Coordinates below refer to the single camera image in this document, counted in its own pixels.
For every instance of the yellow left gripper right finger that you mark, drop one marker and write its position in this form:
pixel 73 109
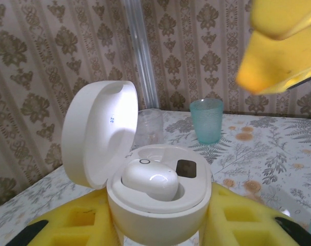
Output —
pixel 268 215

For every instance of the teal textured plastic cup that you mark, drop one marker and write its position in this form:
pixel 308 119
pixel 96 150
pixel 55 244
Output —
pixel 206 123

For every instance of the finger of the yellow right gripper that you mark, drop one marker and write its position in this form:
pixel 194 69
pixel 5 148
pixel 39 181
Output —
pixel 281 15
pixel 273 64

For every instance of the aluminium frame post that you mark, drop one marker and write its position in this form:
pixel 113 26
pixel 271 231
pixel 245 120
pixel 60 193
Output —
pixel 142 51

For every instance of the floral table cover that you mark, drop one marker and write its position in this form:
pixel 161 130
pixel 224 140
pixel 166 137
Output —
pixel 260 153

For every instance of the white round earbud case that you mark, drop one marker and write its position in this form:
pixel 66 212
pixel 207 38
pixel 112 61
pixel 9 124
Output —
pixel 99 133

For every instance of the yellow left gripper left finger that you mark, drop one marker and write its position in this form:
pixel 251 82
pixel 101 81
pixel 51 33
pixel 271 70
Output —
pixel 99 205

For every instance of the white oval earbud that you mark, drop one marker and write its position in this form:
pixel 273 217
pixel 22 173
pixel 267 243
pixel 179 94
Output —
pixel 150 182

